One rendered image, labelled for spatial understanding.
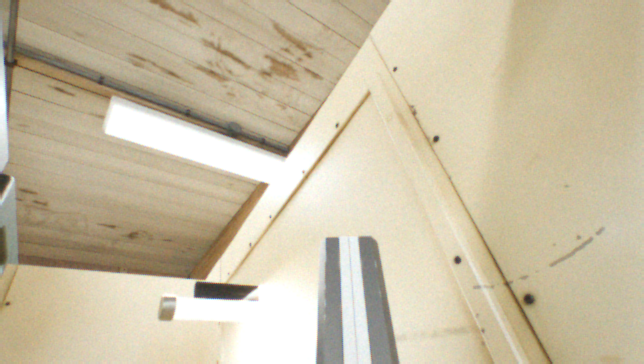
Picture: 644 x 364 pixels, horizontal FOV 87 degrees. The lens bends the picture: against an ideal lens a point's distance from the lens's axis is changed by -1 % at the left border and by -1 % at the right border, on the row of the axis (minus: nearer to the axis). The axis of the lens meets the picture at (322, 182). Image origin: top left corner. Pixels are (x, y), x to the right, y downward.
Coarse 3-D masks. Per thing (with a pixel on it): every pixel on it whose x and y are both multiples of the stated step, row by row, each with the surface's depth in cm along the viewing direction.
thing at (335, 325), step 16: (336, 240) 11; (320, 256) 10; (336, 256) 10; (320, 272) 10; (336, 272) 9; (320, 288) 9; (336, 288) 9; (320, 304) 9; (336, 304) 8; (352, 304) 8; (320, 320) 8; (336, 320) 8; (352, 320) 8; (320, 336) 8; (336, 336) 8; (352, 336) 8; (320, 352) 8; (336, 352) 7; (352, 352) 7
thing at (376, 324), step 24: (360, 240) 11; (360, 264) 10; (360, 288) 9; (384, 288) 9; (360, 312) 8; (384, 312) 8; (360, 336) 8; (384, 336) 8; (360, 360) 7; (384, 360) 7
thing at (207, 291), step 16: (208, 288) 87; (224, 288) 90; (240, 288) 92; (256, 288) 95; (160, 304) 80; (176, 304) 79; (192, 304) 81; (208, 304) 83; (224, 304) 86; (240, 304) 88; (256, 304) 90; (160, 320) 78; (240, 320) 88; (256, 320) 90
